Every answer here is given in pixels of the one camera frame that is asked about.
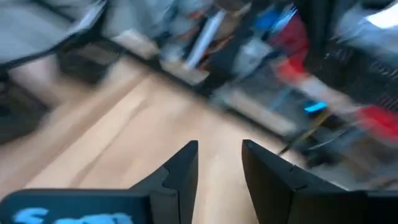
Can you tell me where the grey tabletop with dark edge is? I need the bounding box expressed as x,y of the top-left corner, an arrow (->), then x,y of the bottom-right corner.
0,0 -> 108,71

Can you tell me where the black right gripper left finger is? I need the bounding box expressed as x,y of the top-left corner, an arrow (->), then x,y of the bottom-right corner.
129,139 -> 199,224

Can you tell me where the small red object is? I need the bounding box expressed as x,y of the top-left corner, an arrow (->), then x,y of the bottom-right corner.
356,105 -> 398,144

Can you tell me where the large red object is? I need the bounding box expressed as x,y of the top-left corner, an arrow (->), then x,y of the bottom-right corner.
269,13 -> 311,82

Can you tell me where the black upright post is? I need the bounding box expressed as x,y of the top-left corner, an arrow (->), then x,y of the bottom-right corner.
294,0 -> 336,67

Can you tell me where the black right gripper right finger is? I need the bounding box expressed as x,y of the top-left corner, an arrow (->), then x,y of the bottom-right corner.
241,139 -> 368,224

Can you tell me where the white pole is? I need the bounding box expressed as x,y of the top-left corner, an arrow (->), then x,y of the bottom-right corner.
184,9 -> 227,70

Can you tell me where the thin yellow stick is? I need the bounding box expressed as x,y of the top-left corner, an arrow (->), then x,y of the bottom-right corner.
277,111 -> 331,156

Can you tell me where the bright blue small object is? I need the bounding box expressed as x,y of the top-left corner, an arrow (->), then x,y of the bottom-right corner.
302,100 -> 329,114

